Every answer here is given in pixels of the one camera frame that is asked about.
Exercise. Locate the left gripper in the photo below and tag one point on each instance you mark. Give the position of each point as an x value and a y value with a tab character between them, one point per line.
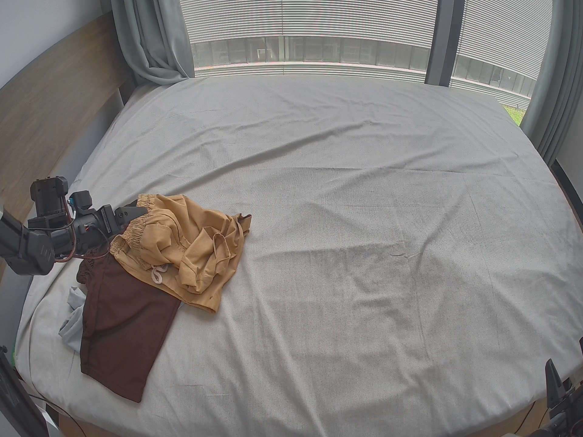
93	225

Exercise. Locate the mustard yellow shorts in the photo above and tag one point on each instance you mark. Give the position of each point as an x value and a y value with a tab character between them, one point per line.
200	235

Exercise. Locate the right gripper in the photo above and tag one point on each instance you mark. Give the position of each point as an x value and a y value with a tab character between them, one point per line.
562	419

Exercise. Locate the grey-green curtain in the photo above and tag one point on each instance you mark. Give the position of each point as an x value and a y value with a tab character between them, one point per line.
560	84
145	25

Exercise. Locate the pale grey garment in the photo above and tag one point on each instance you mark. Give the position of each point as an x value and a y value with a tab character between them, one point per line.
73	330

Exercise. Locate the window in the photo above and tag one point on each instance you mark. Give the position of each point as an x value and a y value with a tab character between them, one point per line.
319	16

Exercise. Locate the brown shorts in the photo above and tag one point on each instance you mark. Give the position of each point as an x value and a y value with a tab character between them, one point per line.
123	326

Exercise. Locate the bed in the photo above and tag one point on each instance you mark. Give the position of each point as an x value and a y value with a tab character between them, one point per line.
341	175

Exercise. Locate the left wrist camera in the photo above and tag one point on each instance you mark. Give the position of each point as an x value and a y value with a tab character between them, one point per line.
79	200

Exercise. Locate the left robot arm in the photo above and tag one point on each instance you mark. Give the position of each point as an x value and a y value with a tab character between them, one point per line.
22	244

